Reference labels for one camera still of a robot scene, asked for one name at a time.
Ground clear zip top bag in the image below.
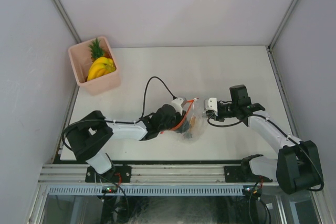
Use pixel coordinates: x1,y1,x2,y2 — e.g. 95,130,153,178
160,98,207,144

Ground yellow fake banana bunch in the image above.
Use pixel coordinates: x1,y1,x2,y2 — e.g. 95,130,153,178
87,57,116,81

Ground fake pineapple green crown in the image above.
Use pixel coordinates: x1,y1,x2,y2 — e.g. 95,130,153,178
89,38,109,62

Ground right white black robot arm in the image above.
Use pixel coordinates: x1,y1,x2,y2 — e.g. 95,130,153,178
204,85,324,195

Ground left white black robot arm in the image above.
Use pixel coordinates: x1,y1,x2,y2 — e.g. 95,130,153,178
61,104,195,182

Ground fake orange carrot pieces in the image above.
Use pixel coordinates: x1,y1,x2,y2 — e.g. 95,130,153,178
189,115,198,129

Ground pink plastic bin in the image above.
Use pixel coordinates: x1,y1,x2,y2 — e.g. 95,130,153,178
68,36,121,95

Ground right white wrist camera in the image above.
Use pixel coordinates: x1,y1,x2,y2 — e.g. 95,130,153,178
204,98,218,113

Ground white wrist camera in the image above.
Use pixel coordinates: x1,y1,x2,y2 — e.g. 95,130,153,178
204,98,218,113
171,97,187,115

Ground right black camera cable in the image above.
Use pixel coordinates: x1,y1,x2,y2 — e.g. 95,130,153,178
207,115,326,192

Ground black camera cable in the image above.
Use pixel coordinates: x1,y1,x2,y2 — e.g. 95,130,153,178
61,76,178,154
207,115,326,192

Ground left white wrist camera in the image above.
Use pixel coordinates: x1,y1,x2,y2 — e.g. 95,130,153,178
171,97,187,115

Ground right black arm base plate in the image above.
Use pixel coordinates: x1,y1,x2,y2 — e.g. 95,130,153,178
224,165,273,183

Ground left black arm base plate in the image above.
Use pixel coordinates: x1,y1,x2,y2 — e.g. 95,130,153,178
85,165,132,185

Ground left black camera cable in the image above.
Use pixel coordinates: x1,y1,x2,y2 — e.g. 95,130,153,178
61,76,178,154

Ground aluminium rail frame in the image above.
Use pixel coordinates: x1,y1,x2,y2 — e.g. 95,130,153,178
38,162,323,185

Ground grey slotted cable duct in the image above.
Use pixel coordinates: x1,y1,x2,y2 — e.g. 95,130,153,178
48,185,244,196

